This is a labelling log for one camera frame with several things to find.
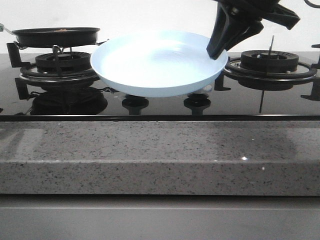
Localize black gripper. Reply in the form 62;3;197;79
206;0;300;60

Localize black pan support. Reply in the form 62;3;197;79
214;43;320;102
6;42;100;91

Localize right silver stove knob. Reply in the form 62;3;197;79
195;84;213;94

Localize right black pan support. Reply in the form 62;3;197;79
214;43;320;102

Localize left gas burner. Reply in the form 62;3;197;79
35;51;91;73

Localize right gas burner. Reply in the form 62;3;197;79
240;50;299;73

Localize light blue plate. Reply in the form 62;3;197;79
90;30;228;98

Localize grey cabinet front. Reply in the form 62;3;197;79
0;194;320;240

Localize black glass cooktop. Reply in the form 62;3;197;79
0;54;320;122

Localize gas burner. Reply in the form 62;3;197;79
35;51;91;73
240;50;299;73

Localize left black pan support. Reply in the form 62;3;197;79
6;42;100;91

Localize black frying pan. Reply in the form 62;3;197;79
0;24;100;48

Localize brown meat pieces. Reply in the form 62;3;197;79
55;28;68;32

